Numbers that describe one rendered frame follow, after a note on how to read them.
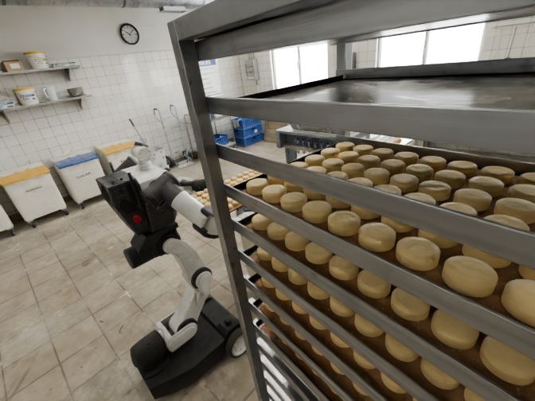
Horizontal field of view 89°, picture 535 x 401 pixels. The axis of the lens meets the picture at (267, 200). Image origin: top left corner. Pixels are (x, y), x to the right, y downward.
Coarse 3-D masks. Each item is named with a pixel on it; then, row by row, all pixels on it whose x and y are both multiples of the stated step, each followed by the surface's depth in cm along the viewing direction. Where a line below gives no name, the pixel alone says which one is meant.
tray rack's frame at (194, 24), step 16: (224, 0) 33; (240, 0) 31; (256, 0) 29; (272, 0) 27; (288, 0) 26; (304, 0) 25; (320, 0) 26; (336, 0) 45; (192, 16) 39; (208, 16) 36; (224, 16) 34; (240, 16) 32; (256, 16) 30; (272, 16) 53; (192, 32) 41; (208, 32) 39; (224, 32) 50
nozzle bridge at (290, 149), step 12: (276, 132) 240; (288, 132) 230; (300, 132) 223; (312, 132) 219; (324, 132) 215; (276, 144) 246; (288, 144) 243; (300, 144) 237; (324, 144) 219; (288, 156) 257
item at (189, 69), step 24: (168, 24) 46; (192, 48) 47; (192, 72) 48; (192, 96) 49; (192, 120) 53; (216, 168) 57; (216, 192) 59; (216, 216) 62; (240, 264) 70; (240, 288) 72; (240, 312) 75; (264, 384) 94
